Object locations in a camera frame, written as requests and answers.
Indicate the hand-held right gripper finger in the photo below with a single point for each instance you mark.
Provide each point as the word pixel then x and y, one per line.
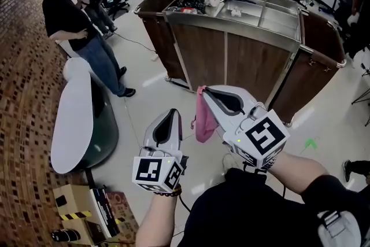
pixel 237 91
pixel 215 115

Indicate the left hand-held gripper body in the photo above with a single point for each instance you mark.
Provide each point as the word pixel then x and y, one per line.
pixel 150 170

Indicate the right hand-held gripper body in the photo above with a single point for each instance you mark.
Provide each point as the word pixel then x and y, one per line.
pixel 266 136

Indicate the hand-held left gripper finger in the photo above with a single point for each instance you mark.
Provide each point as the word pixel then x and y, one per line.
pixel 178 130
pixel 148 136

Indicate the pink cloth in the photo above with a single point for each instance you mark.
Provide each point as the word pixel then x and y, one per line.
pixel 205 121

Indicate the person's left forearm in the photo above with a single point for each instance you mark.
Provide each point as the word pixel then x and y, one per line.
pixel 156 219

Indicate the person's right forearm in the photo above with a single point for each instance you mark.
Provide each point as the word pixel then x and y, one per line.
pixel 297 170

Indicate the wooden steel housekeeping cart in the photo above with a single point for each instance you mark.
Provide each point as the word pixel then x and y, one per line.
pixel 202 52

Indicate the red patterned mat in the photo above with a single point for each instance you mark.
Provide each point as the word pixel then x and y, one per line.
pixel 127 219

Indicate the black flat box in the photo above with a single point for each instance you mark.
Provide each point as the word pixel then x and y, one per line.
pixel 105 211

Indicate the white oval table green base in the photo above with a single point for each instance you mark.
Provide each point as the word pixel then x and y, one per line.
pixel 75 112

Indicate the person's black shirt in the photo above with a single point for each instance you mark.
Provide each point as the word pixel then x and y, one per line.
pixel 245 211

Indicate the crumpled white paper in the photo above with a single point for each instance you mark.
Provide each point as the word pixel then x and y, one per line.
pixel 235 11

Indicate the cardboard box with striped tape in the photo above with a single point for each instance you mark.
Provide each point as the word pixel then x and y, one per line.
pixel 72 199

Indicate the white serving tray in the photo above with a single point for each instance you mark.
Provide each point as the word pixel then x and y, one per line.
pixel 215 10

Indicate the red packet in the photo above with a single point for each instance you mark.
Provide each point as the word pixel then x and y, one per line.
pixel 188 10

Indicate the black floral pouch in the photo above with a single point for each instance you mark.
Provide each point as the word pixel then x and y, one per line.
pixel 190 1

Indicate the black tripod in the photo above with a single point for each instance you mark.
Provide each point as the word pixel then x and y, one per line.
pixel 362 95

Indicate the black shoe with white stripes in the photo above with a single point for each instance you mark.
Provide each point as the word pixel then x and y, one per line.
pixel 65 235

